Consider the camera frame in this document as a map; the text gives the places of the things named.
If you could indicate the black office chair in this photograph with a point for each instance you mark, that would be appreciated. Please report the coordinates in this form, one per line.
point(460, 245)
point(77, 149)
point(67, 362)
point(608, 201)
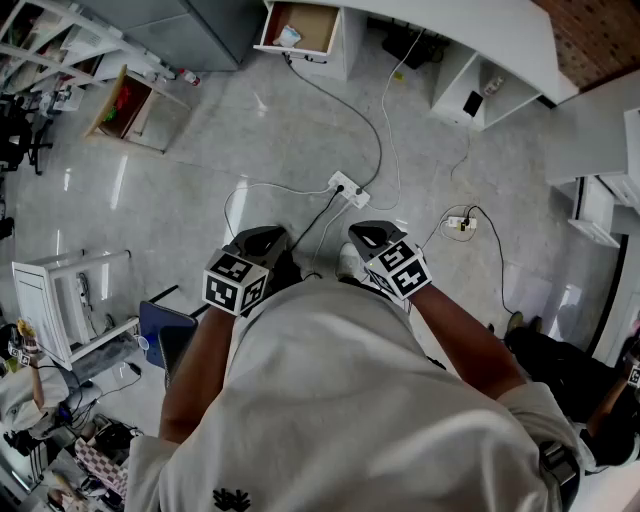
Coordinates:
point(20, 135)

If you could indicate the green toy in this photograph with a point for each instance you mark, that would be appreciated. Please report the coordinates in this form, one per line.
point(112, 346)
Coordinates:
point(109, 115)

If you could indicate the grey metal cabinet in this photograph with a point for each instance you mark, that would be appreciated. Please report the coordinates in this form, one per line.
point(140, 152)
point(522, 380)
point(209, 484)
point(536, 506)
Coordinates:
point(200, 30)

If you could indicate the large white power strip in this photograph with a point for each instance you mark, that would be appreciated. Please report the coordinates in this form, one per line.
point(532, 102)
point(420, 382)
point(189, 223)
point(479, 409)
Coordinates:
point(350, 190)

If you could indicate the white drawer with wooden inside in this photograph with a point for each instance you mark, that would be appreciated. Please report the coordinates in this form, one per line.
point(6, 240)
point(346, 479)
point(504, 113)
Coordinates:
point(310, 22)

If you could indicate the blue chair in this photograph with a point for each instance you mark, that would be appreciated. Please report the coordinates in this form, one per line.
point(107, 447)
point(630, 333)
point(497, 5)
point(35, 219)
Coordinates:
point(160, 325)

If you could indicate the white desk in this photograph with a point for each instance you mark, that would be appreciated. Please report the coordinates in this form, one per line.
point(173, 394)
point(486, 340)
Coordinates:
point(480, 30)

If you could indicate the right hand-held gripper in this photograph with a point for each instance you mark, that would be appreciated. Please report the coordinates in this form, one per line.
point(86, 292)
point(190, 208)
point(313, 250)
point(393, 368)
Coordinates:
point(400, 270)

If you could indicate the red toy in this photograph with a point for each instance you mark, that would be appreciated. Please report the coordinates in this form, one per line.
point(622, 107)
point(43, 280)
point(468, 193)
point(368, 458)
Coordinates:
point(125, 96)

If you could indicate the black tablet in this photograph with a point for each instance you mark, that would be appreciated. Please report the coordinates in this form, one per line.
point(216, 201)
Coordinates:
point(473, 104)

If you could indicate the person's white shoe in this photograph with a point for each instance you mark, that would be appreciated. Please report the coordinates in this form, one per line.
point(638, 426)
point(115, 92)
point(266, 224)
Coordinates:
point(348, 260)

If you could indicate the white open shelf unit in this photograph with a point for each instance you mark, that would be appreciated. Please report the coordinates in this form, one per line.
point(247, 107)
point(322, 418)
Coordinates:
point(450, 95)

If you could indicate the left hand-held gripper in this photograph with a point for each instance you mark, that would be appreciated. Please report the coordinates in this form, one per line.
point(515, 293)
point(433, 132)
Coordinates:
point(225, 280)

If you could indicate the wooden stool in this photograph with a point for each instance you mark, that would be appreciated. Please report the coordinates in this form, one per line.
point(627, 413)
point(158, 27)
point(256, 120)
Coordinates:
point(150, 107)

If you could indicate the item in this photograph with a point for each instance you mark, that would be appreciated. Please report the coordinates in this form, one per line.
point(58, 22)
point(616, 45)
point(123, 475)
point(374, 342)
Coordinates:
point(289, 36)

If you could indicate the white overturned table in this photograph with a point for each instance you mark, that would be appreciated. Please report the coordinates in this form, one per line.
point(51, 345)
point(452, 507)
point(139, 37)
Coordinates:
point(37, 310)

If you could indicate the red-capped clear bottle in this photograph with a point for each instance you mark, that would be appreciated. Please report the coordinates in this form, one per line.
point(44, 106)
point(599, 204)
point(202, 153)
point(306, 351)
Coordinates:
point(190, 77)

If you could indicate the person's white shirt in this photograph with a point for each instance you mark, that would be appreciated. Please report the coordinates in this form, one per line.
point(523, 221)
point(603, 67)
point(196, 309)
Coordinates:
point(340, 410)

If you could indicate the small white power strip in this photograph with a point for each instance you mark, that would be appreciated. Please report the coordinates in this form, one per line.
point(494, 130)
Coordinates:
point(456, 222)

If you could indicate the white shelf rack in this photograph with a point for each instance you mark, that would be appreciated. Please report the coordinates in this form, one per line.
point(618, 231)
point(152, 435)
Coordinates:
point(60, 55)

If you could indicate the person's right forearm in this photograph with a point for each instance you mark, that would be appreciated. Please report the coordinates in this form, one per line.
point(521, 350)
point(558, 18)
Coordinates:
point(460, 340)

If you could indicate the person's left forearm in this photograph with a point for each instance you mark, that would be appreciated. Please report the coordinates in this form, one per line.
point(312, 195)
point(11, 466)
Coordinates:
point(200, 370)

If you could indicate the white side cabinet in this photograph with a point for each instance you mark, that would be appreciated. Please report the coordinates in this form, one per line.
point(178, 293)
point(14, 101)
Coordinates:
point(595, 150)

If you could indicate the person's black trousers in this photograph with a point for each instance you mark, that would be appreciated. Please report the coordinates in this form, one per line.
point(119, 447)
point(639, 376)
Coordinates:
point(287, 277)

